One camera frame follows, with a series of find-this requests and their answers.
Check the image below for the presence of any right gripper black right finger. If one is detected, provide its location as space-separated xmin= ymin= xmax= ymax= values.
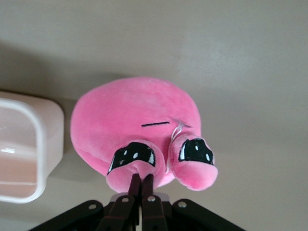
xmin=141 ymin=173 xmax=246 ymax=231

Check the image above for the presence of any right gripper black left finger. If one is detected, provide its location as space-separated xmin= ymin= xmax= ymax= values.
xmin=28 ymin=173 xmax=141 ymax=231

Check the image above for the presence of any pink plush toy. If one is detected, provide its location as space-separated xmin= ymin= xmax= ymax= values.
xmin=71 ymin=76 xmax=219 ymax=193

